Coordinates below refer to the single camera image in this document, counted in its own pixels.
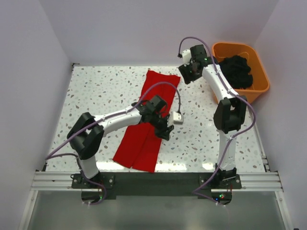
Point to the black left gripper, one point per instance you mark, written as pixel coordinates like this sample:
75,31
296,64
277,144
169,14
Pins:
164,132

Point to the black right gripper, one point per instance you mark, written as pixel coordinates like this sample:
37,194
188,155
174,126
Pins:
186,77

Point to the red t-shirt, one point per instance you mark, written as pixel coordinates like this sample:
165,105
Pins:
139,147

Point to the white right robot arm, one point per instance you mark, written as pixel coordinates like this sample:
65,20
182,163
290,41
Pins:
229,115

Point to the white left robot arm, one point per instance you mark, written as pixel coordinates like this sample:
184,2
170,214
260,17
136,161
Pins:
86,135

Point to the black clothes pile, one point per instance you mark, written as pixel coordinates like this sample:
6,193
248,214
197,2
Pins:
237,72

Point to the orange plastic basket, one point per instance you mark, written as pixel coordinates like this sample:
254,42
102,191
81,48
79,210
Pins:
260,81

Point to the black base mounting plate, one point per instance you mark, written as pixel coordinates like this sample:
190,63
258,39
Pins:
110,185

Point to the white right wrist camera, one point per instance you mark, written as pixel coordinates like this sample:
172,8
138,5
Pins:
186,57

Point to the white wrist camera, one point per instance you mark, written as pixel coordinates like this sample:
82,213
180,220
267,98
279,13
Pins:
186,57
177,118

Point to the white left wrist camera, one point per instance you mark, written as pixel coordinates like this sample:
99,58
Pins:
177,118

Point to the aluminium frame rail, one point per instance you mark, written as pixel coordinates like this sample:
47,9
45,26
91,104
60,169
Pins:
250,181

